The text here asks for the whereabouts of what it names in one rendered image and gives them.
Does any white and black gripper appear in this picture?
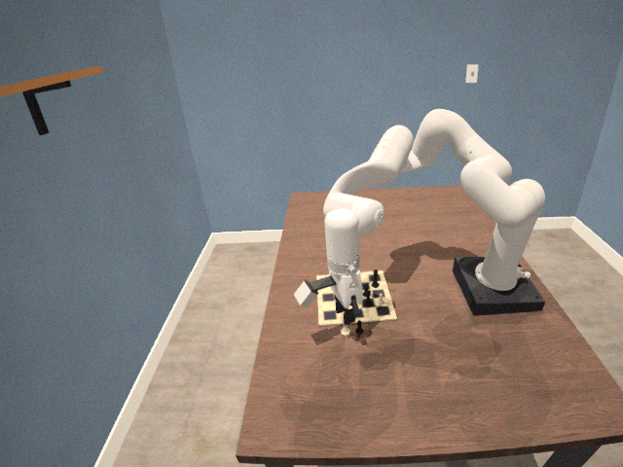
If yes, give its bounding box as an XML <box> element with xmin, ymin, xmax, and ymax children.
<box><xmin>329</xmin><ymin>265</ymin><xmax>363</xmax><ymax>325</ymax></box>

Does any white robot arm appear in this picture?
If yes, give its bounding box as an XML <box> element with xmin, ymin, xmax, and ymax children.
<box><xmin>323</xmin><ymin>109</ymin><xmax>545</xmax><ymax>291</ymax></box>

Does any cream chessboard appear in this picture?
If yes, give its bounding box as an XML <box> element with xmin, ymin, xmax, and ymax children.
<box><xmin>317</xmin><ymin>270</ymin><xmax>397</xmax><ymax>326</ymax></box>

